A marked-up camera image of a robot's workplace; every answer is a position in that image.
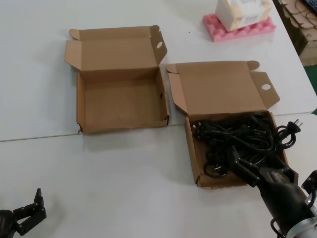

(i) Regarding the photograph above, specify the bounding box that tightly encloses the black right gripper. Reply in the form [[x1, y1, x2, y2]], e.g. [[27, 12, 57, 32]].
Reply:
[[229, 146, 315, 231]]

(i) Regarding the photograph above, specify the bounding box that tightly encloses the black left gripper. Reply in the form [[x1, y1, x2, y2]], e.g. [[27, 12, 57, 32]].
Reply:
[[0, 187, 48, 238]]

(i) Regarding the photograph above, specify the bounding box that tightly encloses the black power cord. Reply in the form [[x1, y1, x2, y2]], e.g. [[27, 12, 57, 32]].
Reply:
[[203, 150, 233, 178], [272, 120, 304, 152], [192, 114, 282, 174]]

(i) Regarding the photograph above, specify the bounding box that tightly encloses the open brown cardboard box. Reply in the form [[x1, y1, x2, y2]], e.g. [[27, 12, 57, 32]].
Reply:
[[165, 60, 289, 190]]

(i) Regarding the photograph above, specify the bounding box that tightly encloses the cardboard box with torn corner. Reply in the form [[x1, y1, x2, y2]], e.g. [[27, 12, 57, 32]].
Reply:
[[64, 24, 171, 136]]

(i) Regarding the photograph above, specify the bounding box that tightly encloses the white tissue box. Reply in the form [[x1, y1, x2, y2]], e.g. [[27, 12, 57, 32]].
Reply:
[[214, 0, 273, 32]]

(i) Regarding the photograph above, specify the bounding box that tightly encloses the pink foam pad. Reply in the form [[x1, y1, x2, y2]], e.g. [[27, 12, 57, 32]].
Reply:
[[202, 13, 275, 43]]

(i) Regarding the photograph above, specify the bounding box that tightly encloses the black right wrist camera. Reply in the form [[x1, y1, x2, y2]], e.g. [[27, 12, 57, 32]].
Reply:
[[301, 170, 317, 198]]

